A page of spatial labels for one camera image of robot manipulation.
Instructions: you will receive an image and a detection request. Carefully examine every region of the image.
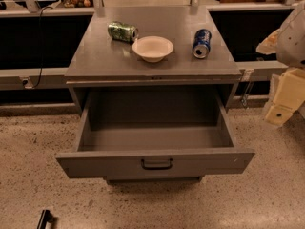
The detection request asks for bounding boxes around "blue soda can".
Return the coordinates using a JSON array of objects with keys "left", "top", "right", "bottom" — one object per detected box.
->
[{"left": 193, "top": 29, "right": 212, "bottom": 59}]

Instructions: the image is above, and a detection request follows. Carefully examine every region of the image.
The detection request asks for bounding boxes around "grey top drawer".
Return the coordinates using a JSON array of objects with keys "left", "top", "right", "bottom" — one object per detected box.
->
[{"left": 56, "top": 89, "right": 254, "bottom": 181}]

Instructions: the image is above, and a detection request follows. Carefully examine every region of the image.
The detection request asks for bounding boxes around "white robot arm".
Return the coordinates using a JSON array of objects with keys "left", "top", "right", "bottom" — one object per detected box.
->
[{"left": 256, "top": 1, "right": 305, "bottom": 126}]

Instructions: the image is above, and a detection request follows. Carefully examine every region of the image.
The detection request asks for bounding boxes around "black object on floor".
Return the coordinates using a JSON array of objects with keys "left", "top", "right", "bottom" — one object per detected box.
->
[{"left": 36, "top": 210, "right": 53, "bottom": 229}]

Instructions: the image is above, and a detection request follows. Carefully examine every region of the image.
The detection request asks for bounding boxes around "green soda can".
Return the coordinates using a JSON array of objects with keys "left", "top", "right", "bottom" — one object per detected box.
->
[{"left": 108, "top": 21, "right": 138, "bottom": 43}]

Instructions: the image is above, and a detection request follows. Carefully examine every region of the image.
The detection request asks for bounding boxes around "grey metal drawer cabinet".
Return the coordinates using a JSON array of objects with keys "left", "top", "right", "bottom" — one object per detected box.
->
[{"left": 64, "top": 5, "right": 243, "bottom": 185}]

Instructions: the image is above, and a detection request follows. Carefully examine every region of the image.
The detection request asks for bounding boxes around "white ceramic bowl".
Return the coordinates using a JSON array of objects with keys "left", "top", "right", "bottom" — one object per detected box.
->
[{"left": 132, "top": 36, "right": 173, "bottom": 63}]

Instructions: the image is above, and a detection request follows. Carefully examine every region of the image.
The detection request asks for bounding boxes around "black power cable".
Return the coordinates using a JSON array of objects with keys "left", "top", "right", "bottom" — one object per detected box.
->
[{"left": 31, "top": 5, "right": 55, "bottom": 90}]

